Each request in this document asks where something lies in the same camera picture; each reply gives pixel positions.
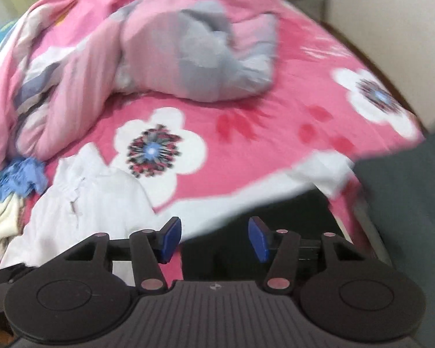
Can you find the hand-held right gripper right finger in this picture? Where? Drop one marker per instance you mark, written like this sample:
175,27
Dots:
258,241

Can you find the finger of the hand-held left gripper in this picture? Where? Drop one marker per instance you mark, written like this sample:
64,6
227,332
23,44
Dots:
11,273

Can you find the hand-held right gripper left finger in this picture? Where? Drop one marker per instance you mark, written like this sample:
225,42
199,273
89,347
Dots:
171,240

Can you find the white shirt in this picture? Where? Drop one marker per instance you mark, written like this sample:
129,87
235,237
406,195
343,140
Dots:
94,203

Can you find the black cloth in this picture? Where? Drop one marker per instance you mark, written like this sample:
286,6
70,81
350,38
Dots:
221,246

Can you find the cream fleece cloth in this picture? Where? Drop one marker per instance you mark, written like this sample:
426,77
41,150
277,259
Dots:
0,210

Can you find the blue crumpled cloth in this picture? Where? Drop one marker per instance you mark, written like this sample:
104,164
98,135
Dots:
20,179

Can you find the pink floral blanket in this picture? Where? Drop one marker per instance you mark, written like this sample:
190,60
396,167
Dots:
257,145

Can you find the dark grey cloth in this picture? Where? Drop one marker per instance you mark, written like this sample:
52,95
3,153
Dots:
402,206

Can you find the pink striped quilt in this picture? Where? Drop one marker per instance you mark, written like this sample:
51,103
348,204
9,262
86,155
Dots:
94,61

